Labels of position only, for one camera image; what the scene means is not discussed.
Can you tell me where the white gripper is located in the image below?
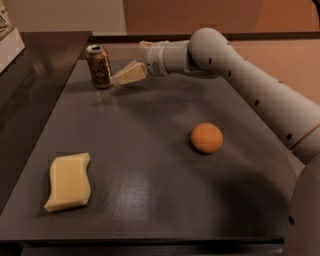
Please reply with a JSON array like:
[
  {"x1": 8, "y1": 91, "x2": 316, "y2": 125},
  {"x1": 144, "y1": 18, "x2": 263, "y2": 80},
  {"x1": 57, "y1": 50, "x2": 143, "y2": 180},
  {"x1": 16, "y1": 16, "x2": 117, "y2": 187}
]
[{"x1": 112, "y1": 41, "x2": 168, "y2": 85}]

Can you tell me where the orange soda can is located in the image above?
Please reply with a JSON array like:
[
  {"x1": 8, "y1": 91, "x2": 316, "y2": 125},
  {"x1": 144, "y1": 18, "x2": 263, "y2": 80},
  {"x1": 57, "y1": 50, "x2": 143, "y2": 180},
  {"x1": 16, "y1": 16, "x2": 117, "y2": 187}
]
[{"x1": 86, "y1": 44, "x2": 111, "y2": 89}]

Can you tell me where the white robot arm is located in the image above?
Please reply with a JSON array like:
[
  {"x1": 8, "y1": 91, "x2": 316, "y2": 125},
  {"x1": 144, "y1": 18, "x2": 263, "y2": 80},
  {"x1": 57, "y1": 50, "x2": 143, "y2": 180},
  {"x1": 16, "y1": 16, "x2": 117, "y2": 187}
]
[{"x1": 111, "y1": 28, "x2": 320, "y2": 256}]

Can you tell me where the orange fruit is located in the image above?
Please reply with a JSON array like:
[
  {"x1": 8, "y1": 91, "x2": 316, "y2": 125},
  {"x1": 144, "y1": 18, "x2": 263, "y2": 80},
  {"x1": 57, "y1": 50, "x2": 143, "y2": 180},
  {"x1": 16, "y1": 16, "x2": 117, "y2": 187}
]
[{"x1": 190, "y1": 123, "x2": 223, "y2": 154}]

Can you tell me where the white box on counter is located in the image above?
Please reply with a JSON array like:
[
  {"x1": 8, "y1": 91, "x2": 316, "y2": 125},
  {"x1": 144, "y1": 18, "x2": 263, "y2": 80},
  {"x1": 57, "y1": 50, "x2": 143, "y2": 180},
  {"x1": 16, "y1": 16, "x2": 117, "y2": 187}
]
[{"x1": 0, "y1": 6, "x2": 26, "y2": 74}]

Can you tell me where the yellow sponge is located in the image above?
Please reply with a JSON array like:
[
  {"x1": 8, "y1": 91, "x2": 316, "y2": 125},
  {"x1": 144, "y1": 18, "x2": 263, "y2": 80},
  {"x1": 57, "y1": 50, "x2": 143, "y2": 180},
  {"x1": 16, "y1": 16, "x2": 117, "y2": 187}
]
[{"x1": 44, "y1": 153, "x2": 91, "y2": 212}]

